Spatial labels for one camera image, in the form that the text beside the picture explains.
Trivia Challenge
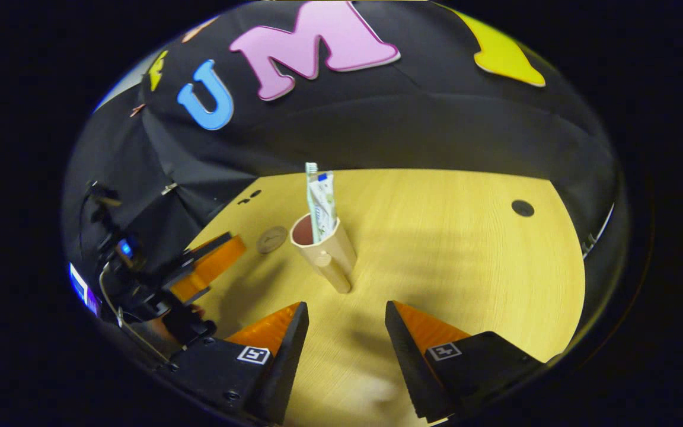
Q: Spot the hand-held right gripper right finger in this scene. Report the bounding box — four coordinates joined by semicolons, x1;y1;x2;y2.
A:
385;300;547;424

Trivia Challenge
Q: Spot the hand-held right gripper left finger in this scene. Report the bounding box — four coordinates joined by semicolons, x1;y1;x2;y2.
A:
158;301;310;426

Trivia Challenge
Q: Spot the round brown coaster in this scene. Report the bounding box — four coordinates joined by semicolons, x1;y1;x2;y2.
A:
257;225;288;254

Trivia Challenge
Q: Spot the beige cup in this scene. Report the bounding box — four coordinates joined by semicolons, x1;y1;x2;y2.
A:
290;212;358;295

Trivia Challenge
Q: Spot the white toothpaste tube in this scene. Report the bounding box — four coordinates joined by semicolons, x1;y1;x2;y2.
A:
308;171;337;244

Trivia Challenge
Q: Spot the wooden desktop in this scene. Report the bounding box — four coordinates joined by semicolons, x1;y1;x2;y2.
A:
184;168;586;427

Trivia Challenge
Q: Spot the glowing blue screen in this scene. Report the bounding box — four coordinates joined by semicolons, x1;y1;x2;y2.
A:
69;263;102;318

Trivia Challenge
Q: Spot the black backdrop cloth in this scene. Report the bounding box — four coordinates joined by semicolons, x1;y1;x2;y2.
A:
62;0;624;333

